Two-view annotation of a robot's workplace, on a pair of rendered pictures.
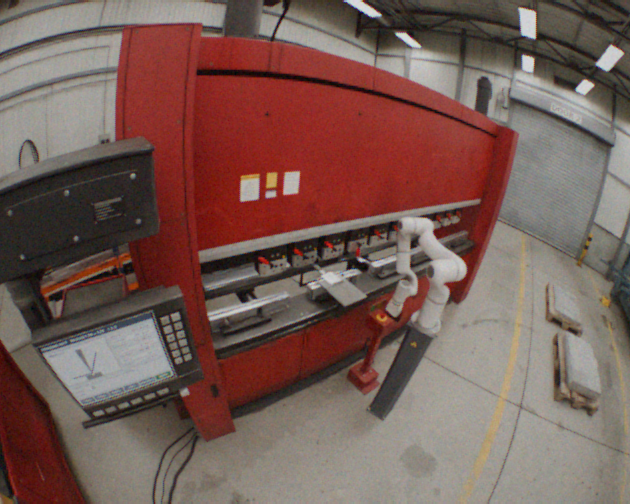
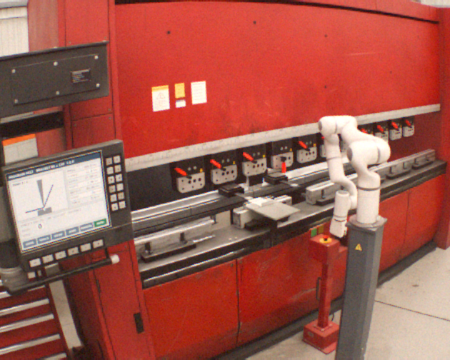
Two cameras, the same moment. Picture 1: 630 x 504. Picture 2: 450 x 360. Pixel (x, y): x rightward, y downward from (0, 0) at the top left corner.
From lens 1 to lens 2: 99 cm
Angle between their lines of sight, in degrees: 13
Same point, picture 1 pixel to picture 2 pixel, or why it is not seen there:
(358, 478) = not seen: outside the picture
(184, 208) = (111, 104)
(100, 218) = (75, 81)
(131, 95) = (69, 18)
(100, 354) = (56, 187)
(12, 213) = (15, 71)
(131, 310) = (86, 148)
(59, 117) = not seen: outside the picture
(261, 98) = (161, 19)
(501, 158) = not seen: outside the picture
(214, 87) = (123, 13)
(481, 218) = (446, 128)
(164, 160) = not seen: hidden behind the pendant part
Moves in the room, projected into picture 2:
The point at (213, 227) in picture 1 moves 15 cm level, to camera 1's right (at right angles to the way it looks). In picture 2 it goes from (130, 136) to (161, 134)
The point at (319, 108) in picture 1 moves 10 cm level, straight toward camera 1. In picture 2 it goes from (213, 22) to (213, 21)
